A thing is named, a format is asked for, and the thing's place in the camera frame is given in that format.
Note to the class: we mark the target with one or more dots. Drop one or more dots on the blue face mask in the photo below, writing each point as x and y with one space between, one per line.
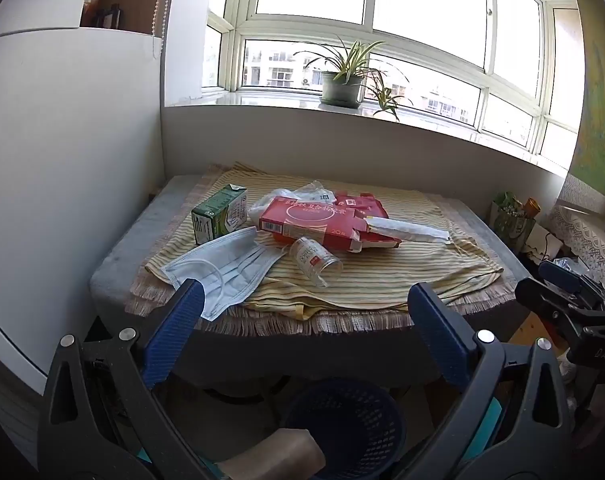
222 265

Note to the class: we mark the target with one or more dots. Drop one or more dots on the white lace cloth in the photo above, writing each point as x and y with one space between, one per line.
587 235

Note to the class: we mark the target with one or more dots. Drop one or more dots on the green gift bag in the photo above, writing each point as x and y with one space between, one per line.
507 220

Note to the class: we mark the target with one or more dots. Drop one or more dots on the green wall painting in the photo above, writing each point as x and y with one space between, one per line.
600 110

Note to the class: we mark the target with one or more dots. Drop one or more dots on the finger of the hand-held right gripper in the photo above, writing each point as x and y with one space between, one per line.
560 272
547 300

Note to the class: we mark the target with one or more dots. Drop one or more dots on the blue plastic basket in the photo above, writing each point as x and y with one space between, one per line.
352 425

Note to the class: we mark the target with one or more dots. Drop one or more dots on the white paper sleeve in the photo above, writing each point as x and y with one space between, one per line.
407 230

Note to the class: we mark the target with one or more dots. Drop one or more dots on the potted spider plant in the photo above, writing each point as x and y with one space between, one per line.
342 87

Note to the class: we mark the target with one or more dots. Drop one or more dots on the small clear bottle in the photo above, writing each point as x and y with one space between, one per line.
313 258

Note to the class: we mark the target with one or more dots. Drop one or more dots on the wooden board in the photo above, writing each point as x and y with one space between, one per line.
537 335

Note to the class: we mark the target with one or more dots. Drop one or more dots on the tan cardboard piece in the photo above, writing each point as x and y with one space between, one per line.
277 452

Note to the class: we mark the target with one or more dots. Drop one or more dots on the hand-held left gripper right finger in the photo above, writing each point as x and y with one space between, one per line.
435 330

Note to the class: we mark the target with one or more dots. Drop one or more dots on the clear plastic wrapper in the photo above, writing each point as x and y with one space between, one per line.
307 191

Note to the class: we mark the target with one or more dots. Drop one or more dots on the white window frame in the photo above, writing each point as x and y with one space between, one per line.
372 27

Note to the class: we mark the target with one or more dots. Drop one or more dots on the white cabinet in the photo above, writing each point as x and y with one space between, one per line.
67 185

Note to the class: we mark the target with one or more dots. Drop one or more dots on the red and white packet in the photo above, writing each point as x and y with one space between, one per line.
357 202

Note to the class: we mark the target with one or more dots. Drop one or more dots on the red medicine box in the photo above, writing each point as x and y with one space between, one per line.
307 221

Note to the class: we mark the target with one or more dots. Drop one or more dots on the orange bottle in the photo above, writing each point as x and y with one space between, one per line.
532 207

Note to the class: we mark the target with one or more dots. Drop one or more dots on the yellow striped cloth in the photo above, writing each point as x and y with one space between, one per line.
332 326
382 275

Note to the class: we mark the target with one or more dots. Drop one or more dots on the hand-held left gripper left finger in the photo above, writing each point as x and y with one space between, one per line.
180 320

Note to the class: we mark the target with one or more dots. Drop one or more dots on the green drink carton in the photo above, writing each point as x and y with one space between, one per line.
217 215

